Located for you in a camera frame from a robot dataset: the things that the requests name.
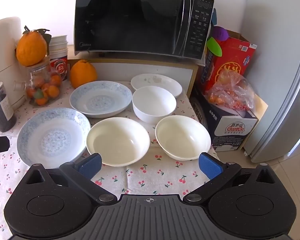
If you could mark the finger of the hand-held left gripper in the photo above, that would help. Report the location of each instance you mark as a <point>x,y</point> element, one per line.
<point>1,143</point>

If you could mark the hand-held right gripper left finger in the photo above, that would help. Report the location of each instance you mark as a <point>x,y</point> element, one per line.
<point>90,166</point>

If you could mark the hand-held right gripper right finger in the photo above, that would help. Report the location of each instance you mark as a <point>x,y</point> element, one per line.
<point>210,166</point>

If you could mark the cream bowl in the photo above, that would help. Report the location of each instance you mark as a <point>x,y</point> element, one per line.
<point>117,142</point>
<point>182,137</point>

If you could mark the blue patterned plate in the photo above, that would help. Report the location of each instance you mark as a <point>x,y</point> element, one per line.
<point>53,137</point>
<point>101,100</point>

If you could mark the white bowl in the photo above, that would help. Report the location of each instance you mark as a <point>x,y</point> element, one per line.
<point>153,103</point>

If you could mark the white flower print plate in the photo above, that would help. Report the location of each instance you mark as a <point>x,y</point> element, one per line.
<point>156,80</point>

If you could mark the clear jar of dark grains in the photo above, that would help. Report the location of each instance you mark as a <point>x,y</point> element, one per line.
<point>1,110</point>

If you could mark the black and white cardboard box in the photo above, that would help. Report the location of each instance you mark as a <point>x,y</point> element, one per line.
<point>230,130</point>

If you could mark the cherry print tablecloth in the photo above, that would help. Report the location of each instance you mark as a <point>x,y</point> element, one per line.
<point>145,177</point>

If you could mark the glass jar of small oranges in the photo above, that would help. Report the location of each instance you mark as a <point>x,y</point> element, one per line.
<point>45,87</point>

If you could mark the plastic bag of oranges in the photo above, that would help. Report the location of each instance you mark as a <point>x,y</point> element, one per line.
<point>230,92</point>

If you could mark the white air fryer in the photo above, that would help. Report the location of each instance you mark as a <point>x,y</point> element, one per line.
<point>3,55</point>

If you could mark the orange citrus fruit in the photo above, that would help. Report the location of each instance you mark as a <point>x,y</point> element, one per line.
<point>83,75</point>

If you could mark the large orange citrus with leaves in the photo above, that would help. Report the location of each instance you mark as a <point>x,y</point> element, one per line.
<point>31,48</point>

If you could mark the stack of paper cups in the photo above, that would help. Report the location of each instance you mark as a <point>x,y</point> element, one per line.
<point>58,55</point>

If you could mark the red cardboard box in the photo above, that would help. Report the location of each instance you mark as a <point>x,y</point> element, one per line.
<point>233,57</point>

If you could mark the silver refrigerator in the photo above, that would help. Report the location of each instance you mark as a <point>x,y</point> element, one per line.
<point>285,80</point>

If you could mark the green plastic scoop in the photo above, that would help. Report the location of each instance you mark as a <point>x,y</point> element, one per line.
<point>214,46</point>

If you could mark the purple ball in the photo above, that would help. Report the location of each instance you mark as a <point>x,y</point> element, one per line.
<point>220,33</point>

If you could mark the blue plastic item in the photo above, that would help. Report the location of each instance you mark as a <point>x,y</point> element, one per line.
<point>213,17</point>

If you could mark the black microwave oven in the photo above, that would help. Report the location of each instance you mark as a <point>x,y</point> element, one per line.
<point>130,20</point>

